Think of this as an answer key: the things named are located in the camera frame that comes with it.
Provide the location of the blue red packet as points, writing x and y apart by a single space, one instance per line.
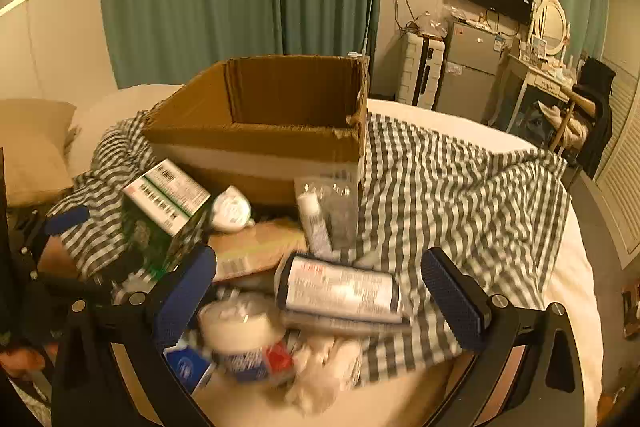
255 362

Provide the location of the green medicine box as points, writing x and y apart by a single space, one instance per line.
165 197

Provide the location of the crumpled white tissue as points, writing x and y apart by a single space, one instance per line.
325 372

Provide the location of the beige pillow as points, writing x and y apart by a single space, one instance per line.
30 147

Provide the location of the grey checked blanket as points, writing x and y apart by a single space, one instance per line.
440 187

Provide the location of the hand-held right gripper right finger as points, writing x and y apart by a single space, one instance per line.
452 302

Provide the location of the white suitcase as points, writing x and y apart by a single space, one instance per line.
420 72

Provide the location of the wooden chair with black clothes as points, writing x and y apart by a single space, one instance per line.
597 107

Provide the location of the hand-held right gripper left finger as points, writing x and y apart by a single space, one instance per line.
185 294

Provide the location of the small white tube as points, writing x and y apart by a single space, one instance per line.
312 222

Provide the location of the white plush toy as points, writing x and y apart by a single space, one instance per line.
230 209

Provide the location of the white dressing table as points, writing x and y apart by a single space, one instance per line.
540 79

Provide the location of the flat brown envelope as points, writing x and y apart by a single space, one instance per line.
260 247

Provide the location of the grey fridge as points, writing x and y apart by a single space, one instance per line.
470 72

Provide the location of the white wardrobe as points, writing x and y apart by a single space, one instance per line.
622 147

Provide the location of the plastic bag on fridge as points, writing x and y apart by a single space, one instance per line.
432 26

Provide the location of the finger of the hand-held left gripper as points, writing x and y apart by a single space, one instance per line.
65 220

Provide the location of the white round jar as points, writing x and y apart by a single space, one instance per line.
240 322

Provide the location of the black white labelled box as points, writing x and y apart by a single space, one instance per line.
340 289

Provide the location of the blue tissue packet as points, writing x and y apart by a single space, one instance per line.
187 369

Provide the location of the oval vanity mirror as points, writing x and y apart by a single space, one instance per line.
550 24

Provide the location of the cardboard box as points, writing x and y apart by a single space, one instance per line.
260 147

